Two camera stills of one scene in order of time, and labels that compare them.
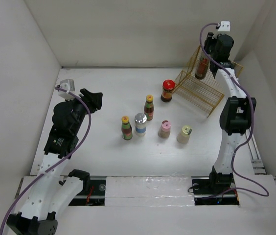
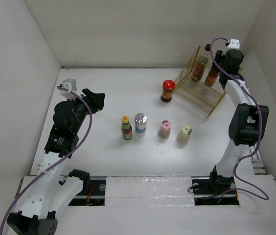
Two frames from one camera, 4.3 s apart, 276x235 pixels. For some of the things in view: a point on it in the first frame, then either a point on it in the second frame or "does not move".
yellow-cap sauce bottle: [149, 107] -> [211, 79]
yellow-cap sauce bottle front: [126, 131] does not move
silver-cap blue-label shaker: [140, 120] does not move
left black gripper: [95, 101] does not move
